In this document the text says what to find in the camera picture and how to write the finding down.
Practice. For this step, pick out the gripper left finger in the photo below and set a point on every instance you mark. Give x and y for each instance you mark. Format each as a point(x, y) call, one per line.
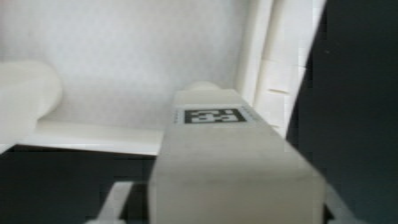
point(125, 205)

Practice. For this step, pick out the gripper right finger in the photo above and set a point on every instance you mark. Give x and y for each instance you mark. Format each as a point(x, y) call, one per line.
point(339, 214)

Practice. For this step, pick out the white desk leg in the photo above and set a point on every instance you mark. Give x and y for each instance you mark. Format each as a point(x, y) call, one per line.
point(232, 177)
point(31, 93)

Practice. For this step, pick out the white desk top tray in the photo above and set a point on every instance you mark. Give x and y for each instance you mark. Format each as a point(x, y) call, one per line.
point(131, 48)

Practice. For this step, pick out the white front barrier wall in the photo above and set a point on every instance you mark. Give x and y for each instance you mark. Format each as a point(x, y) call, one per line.
point(291, 37)

